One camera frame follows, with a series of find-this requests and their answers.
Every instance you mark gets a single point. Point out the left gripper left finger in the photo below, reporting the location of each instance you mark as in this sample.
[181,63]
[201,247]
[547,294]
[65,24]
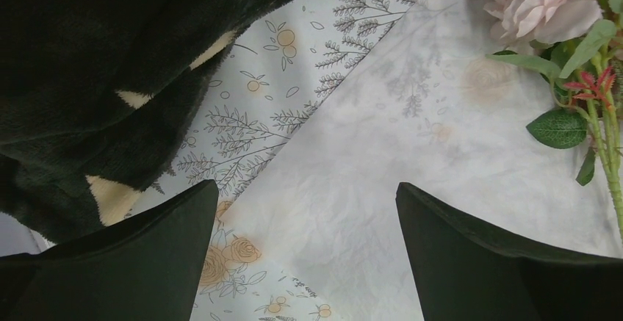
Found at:
[146,267]

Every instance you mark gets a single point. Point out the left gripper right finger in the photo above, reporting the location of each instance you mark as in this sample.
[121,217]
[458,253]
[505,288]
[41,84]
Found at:
[466,268]

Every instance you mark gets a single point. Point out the white translucent wrapping paper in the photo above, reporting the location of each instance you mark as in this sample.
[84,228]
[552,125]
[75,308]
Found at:
[429,108]

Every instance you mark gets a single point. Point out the pink fake flower bouquet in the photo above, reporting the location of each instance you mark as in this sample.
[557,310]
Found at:
[576,47]

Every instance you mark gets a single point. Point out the black blanket with cream flowers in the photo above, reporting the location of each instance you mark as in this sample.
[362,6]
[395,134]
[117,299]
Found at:
[96,98]

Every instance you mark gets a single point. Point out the floral patterned table mat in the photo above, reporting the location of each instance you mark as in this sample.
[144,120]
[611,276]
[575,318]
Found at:
[277,75]

